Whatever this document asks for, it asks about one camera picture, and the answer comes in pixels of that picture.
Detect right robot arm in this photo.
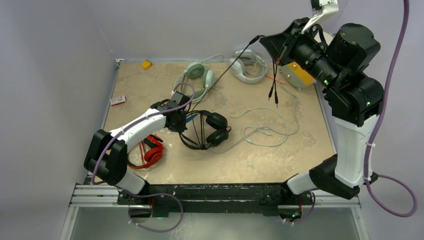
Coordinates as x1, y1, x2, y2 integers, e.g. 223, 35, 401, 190
260, 17, 384, 204

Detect orange pen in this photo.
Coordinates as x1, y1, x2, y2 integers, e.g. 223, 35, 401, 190
264, 74, 286, 85

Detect round pastel drawer cabinet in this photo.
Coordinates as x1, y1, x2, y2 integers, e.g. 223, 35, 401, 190
279, 31, 334, 90

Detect yellow small block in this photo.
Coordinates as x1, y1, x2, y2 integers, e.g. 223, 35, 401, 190
140, 60, 153, 70

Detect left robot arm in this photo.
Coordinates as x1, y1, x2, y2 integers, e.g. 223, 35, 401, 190
83, 91, 193, 205

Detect white grey headphones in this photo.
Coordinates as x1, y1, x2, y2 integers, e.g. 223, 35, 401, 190
229, 49, 268, 85

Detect black headphone cable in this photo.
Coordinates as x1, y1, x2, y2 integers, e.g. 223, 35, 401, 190
190, 34, 280, 150

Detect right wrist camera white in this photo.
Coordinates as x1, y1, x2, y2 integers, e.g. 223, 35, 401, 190
301, 0, 339, 34

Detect red headphones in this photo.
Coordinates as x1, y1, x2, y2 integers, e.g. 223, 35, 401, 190
127, 134, 164, 170

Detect mint green headphones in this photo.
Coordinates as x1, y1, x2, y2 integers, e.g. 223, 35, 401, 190
174, 62, 216, 104

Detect black blue headphones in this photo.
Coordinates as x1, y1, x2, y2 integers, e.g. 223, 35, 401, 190
179, 110, 232, 150

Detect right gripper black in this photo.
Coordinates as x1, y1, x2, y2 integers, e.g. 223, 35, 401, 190
262, 17, 343, 91

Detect red white small card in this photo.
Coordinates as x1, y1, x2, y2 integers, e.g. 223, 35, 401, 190
109, 95, 127, 106

